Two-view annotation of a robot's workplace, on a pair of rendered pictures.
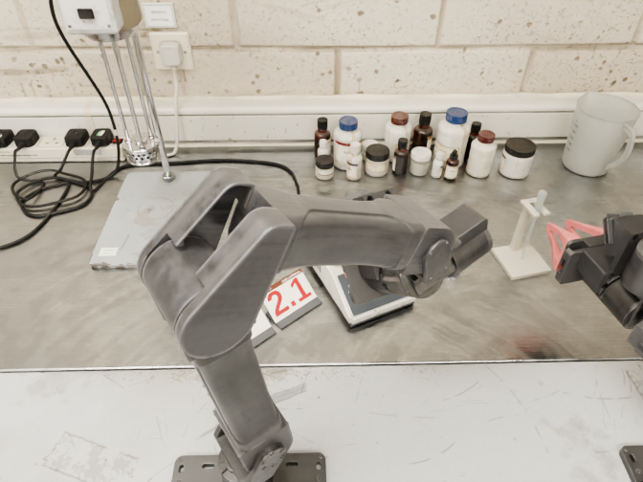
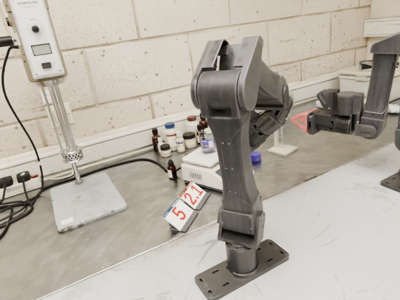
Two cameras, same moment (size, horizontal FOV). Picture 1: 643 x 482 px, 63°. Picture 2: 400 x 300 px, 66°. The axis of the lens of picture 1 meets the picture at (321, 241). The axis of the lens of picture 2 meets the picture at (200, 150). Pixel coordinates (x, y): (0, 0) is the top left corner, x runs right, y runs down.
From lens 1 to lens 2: 0.43 m
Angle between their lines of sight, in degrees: 29
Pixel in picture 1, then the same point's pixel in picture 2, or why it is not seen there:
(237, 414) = (247, 180)
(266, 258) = (258, 53)
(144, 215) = (77, 200)
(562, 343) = (325, 165)
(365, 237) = (268, 72)
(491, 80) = not seen: hidden behind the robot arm
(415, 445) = (305, 218)
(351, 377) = not seen: hidden behind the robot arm
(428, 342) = (273, 186)
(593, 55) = not seen: hidden behind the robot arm
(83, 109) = (7, 163)
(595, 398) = (355, 174)
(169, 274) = (218, 75)
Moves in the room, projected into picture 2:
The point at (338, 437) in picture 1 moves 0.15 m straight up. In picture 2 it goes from (268, 232) to (265, 177)
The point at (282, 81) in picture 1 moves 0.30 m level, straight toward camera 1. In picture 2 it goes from (125, 118) to (153, 134)
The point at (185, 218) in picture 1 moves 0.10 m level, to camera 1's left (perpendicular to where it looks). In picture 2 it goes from (208, 58) to (149, 69)
